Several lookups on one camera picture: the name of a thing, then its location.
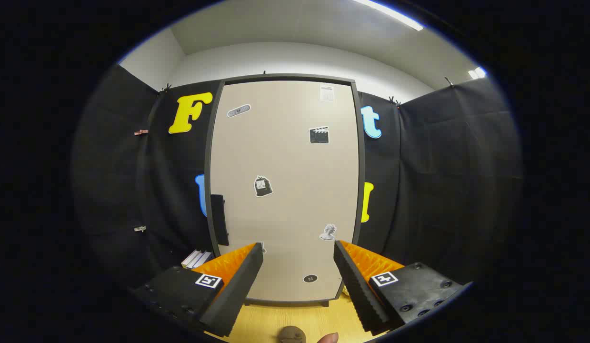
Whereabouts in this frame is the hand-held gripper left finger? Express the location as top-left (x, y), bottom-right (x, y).
top-left (132, 242), bottom-right (264, 338)

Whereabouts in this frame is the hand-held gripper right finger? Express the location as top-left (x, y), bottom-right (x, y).
top-left (333, 240), bottom-right (472, 335)

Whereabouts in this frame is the brown fuzzy shoe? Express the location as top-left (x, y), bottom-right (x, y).
top-left (279, 326), bottom-right (307, 343)

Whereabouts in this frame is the black door handle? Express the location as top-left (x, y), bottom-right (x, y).
top-left (210, 194), bottom-right (230, 246)

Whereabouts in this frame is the beige shoe cabinet door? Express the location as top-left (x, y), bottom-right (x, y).
top-left (210, 80), bottom-right (361, 302)

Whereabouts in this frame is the dark grey shoe cabinet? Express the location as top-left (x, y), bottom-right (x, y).
top-left (204, 74), bottom-right (367, 306)

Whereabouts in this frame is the black backdrop cloth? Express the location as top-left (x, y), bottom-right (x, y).
top-left (71, 64), bottom-right (523, 296)

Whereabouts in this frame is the long ceiling light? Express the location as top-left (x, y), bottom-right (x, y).
top-left (354, 0), bottom-right (424, 31)

